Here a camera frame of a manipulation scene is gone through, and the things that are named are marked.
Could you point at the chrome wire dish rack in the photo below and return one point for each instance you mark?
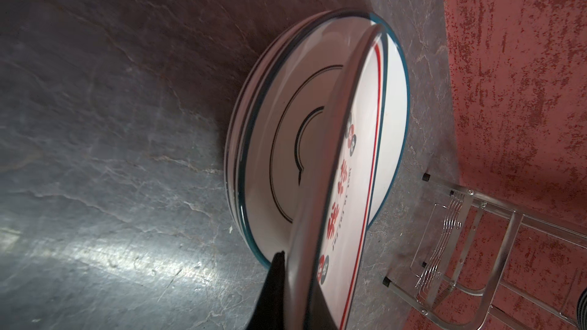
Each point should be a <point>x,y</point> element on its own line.
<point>499,263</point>

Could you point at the white plate black quatrefoil emblem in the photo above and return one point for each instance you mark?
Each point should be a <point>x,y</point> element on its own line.
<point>283,122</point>

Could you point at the white plate red black characters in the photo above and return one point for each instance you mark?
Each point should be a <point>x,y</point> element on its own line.
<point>245,96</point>

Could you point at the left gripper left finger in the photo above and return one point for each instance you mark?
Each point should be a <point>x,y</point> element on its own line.
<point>269,309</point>

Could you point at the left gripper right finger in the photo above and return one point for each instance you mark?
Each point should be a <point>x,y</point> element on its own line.
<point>318,314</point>

